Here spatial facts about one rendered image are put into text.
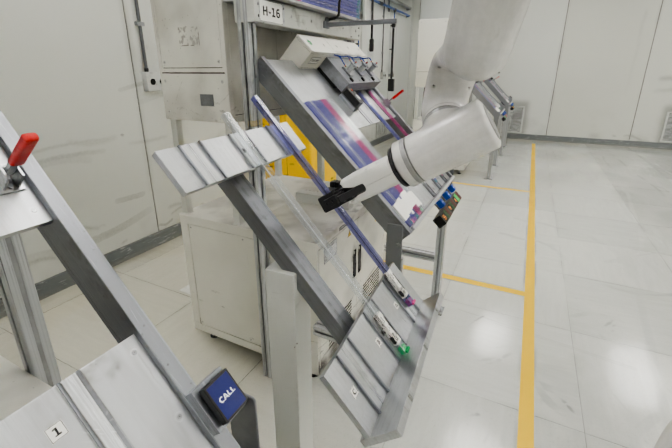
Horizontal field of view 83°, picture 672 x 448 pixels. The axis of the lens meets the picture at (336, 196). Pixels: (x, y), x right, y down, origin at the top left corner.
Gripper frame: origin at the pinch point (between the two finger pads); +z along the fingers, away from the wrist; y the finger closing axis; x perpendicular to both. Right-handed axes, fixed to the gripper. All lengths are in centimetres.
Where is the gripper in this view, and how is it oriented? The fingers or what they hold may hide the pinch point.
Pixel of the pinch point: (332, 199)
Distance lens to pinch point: 73.8
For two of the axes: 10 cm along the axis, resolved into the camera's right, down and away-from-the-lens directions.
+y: -4.0, 2.9, -8.7
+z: -7.8, 3.9, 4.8
